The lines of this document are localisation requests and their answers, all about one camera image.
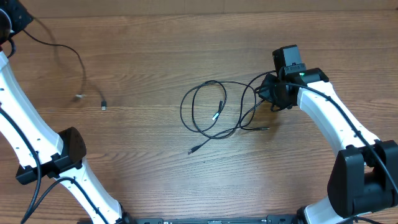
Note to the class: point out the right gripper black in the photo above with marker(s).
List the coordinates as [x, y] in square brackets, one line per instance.
[264, 93]

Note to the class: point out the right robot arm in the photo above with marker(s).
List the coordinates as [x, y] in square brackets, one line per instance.
[364, 176]

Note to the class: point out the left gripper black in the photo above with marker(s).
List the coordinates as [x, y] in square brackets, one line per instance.
[22, 17]

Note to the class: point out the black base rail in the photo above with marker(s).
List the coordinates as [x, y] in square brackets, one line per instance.
[214, 221]

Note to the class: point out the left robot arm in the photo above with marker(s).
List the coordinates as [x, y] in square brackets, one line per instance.
[43, 152]

